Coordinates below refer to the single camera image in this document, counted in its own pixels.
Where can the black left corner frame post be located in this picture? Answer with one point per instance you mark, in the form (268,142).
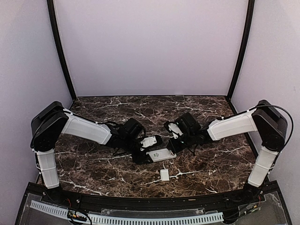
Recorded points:
(59,48)

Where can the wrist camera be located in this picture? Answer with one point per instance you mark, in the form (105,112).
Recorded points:
(173,129)
(150,141)

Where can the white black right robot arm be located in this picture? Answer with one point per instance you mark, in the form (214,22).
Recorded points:
(263,118)

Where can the black right corner frame post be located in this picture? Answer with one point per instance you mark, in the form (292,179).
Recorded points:
(242,50)

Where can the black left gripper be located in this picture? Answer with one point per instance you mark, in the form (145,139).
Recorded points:
(140,159)

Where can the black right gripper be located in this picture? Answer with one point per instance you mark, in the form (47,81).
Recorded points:
(175,148)

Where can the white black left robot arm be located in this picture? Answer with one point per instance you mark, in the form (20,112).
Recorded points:
(55,120)

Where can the white battery cover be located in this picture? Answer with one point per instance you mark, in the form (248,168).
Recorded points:
(164,175)

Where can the black corner frame post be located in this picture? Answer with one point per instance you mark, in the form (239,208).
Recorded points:
(242,50)
(59,48)

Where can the white remote control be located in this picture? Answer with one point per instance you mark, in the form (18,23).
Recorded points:
(161,155)

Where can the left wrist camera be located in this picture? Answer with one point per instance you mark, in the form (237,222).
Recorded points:
(150,141)

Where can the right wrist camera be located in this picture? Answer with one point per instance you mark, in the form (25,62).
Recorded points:
(173,129)

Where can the black front rail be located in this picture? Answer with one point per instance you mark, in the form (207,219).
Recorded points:
(224,201)

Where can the white slotted cable duct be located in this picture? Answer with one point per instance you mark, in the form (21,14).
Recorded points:
(126,217)

